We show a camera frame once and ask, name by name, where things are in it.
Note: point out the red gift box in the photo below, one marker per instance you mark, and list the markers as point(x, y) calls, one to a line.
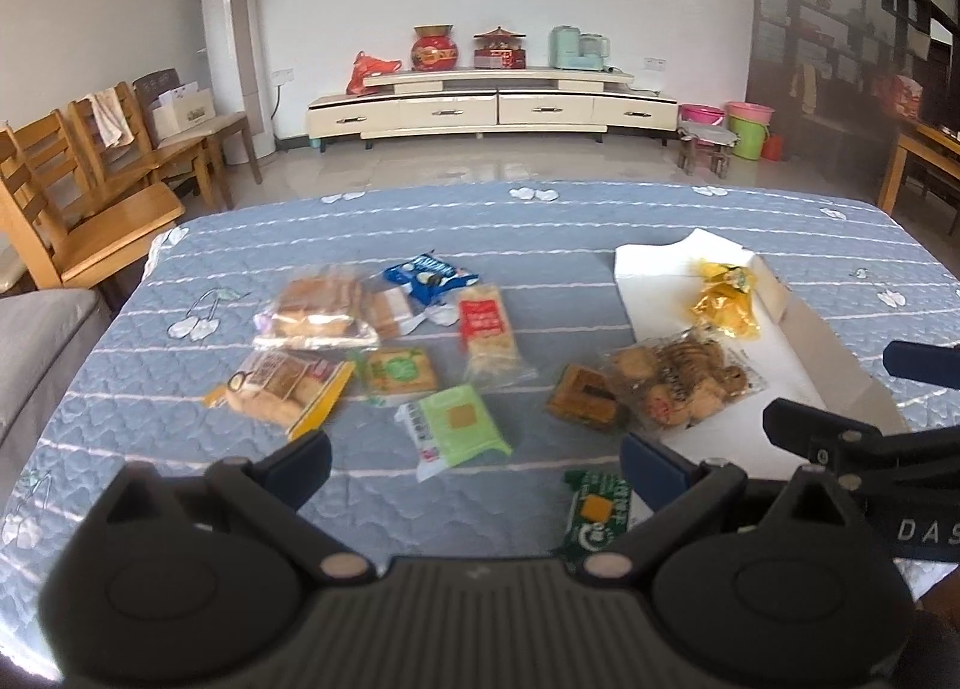
point(499, 51)

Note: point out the blue cookie packet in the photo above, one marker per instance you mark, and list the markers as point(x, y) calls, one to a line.
point(431, 280)

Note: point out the wooden side table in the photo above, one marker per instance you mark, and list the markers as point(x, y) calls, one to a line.
point(919, 145)

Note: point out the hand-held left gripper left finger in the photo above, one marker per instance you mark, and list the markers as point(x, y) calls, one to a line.
point(304, 460)

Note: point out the red plastic bag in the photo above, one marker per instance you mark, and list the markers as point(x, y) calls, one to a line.
point(367, 70)

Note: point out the dark paper bag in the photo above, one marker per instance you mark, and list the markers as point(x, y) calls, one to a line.
point(157, 87)

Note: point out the cream TV cabinet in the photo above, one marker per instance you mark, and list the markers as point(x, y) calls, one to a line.
point(450, 107)

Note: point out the grey sofa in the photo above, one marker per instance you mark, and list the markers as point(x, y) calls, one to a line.
point(37, 344)

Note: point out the white paper box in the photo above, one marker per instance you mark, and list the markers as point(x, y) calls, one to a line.
point(184, 111)

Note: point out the white tower air conditioner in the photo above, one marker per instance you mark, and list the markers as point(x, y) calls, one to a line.
point(232, 44)

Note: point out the pink bucket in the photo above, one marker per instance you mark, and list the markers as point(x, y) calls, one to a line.
point(750, 111)

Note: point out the light green snack packet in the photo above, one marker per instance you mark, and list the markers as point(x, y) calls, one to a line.
point(457, 426)

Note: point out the yellow-edged bread bag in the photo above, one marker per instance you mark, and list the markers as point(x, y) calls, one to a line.
point(281, 389)

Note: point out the green bucket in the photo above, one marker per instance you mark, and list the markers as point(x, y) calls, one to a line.
point(748, 141)

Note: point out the cardboard box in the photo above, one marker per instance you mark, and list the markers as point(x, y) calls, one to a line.
point(667, 269)

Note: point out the clear sliced toast bag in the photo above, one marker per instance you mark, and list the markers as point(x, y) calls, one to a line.
point(315, 306)

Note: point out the yellow hanging cloth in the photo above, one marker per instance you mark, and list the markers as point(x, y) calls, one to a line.
point(804, 89)

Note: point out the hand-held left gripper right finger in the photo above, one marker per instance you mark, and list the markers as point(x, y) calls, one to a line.
point(646, 465)

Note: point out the blue quilted blanket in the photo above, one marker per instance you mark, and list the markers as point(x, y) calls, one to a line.
point(525, 224)

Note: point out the mint green kitchen appliance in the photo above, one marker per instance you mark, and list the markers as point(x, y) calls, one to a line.
point(574, 50)

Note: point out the small toast packet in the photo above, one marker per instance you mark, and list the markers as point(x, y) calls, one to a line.
point(390, 314)

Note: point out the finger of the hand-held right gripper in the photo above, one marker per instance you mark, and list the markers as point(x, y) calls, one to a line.
point(922, 363)
point(821, 434)

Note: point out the white towel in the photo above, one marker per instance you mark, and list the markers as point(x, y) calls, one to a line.
point(111, 115)

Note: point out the brown cake packet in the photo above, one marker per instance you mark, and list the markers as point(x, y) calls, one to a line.
point(585, 396)

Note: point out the pink basin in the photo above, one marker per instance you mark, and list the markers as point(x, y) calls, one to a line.
point(701, 113)

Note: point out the person's right forearm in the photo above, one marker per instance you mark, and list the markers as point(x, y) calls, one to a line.
point(937, 595)

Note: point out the dark green snack packet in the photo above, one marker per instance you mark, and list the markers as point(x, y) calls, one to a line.
point(596, 516)

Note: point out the dark wooden display shelf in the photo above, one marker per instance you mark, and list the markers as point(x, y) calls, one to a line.
point(825, 21)

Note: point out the green label biscuit packet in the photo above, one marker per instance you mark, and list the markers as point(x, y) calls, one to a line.
point(397, 370)

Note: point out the clear mixed cookie bag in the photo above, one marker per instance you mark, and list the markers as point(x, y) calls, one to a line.
point(682, 378)

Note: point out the red label rice cracker packet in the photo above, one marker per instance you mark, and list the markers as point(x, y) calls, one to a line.
point(487, 329)

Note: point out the red round jar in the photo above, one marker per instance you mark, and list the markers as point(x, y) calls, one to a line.
point(435, 50)

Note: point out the red snack packages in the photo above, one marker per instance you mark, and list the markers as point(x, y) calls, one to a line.
point(909, 95)

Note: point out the yellow snack bag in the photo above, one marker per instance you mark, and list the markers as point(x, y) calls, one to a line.
point(724, 303)

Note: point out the small red bucket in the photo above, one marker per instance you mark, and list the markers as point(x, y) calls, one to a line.
point(774, 147)

